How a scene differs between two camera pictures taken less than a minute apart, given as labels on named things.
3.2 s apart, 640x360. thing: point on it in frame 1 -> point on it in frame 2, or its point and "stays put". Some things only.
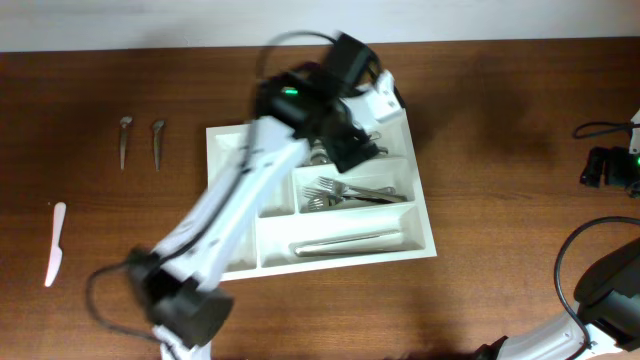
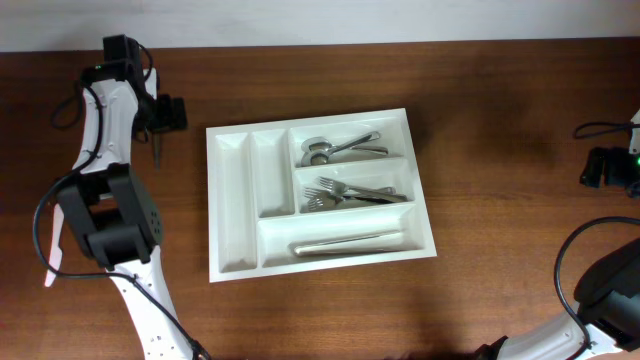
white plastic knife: x=57 y=253 stays put
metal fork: x=339 y=187 stays put
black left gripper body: x=347 y=139 -> x=163 y=117
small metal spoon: x=157 y=126 stays put
